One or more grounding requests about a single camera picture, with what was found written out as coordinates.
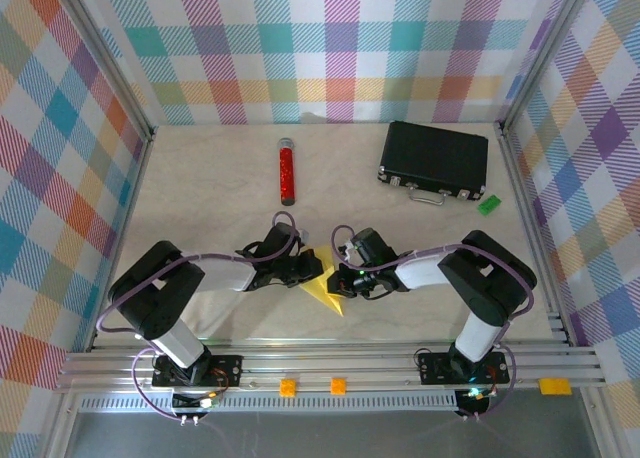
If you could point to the yellow paper sheet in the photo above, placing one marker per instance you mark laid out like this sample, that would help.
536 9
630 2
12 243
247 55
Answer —
320 288

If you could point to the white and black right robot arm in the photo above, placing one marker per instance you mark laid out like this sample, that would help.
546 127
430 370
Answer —
425 273

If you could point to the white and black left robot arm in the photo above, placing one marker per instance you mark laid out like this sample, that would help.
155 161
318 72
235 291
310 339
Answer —
225 275

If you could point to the red glitter tube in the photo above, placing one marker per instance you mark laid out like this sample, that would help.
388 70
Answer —
286 173

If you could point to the small orange toy brick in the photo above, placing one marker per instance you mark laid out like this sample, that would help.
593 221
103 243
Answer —
287 387
338 386

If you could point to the green toy brick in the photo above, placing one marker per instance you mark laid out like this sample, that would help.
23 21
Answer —
489 205

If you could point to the black controller board green light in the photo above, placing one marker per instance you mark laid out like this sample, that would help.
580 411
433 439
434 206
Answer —
187 400
472 400

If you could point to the wide orange toy brick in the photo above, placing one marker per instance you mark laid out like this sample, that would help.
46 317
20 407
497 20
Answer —
555 386

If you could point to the aluminium mounting rail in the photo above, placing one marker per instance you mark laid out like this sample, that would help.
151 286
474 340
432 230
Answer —
350 363

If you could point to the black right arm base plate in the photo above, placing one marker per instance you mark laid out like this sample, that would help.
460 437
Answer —
430 368

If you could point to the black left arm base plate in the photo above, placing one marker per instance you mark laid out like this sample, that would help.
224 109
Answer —
230 368

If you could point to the aluminium table edge rail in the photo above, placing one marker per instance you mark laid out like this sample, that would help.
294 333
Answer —
124 238
529 228

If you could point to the aluminium lower frame post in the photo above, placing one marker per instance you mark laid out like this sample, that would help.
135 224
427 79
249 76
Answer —
602 428
57 428

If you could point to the aluminium upright frame post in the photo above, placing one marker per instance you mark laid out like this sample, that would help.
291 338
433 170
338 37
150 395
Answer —
544 53
105 53

